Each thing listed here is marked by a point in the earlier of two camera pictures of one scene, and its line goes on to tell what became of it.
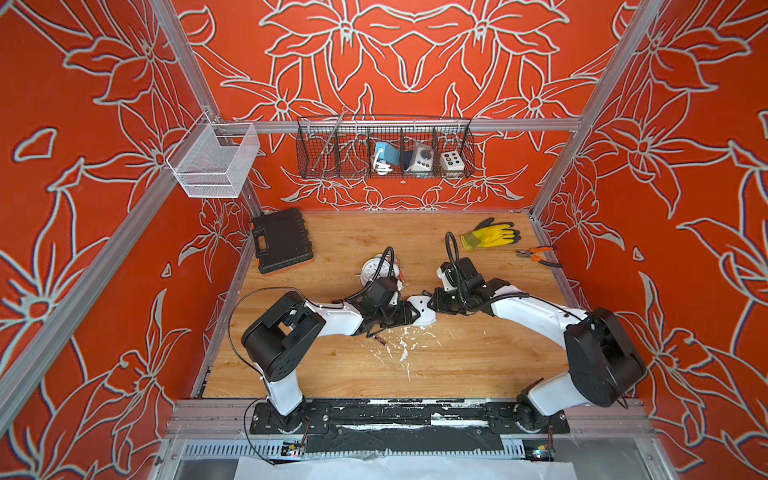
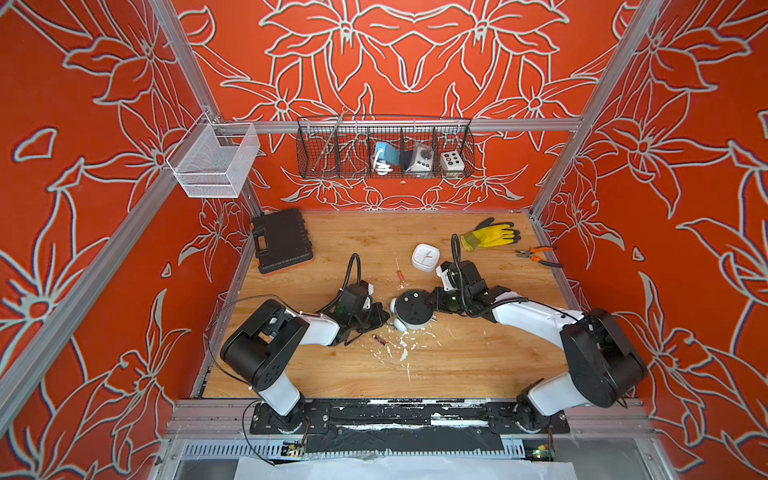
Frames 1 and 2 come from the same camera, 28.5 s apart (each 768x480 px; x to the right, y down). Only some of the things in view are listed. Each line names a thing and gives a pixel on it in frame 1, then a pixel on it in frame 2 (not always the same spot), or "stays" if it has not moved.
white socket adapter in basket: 422,159 stays
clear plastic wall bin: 214,159 stays
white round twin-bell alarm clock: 370,266 to 412,310
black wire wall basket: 385,148 stays
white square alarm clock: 427,315 to 425,257
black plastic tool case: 281,240 stays
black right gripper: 437,304 stays
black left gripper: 404,314 to 376,312
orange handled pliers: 529,253 stays
